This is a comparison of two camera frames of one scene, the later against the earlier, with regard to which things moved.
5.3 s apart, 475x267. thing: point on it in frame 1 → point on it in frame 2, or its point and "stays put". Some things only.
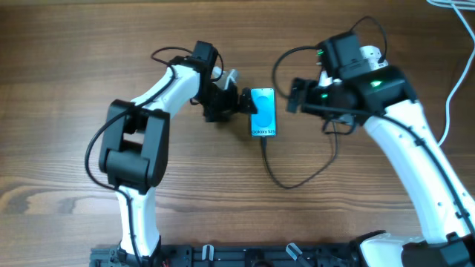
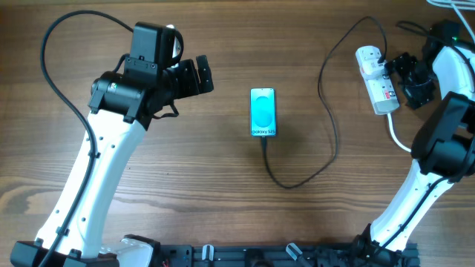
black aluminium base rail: [231, 255] stays put
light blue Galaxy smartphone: [263, 124] stays put
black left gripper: [230, 106] → [191, 85]
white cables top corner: [458, 5] stays put
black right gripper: [312, 87] → [415, 96]
